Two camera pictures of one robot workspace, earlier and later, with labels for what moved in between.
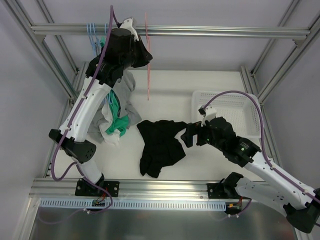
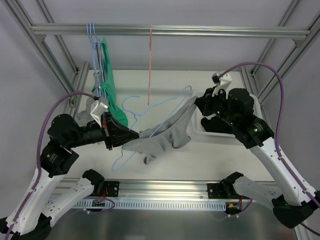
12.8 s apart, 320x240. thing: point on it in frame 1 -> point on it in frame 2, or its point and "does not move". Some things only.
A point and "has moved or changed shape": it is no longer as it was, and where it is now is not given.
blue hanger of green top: x=105 y=27 -> x=97 y=47
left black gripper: x=141 y=55 -> x=108 y=131
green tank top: x=120 y=124 does not move
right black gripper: x=198 y=133 -> x=207 y=100
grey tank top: x=123 y=89 -> x=154 y=140
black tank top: x=161 y=148 has moved or changed shape
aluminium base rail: x=65 y=189 does not move
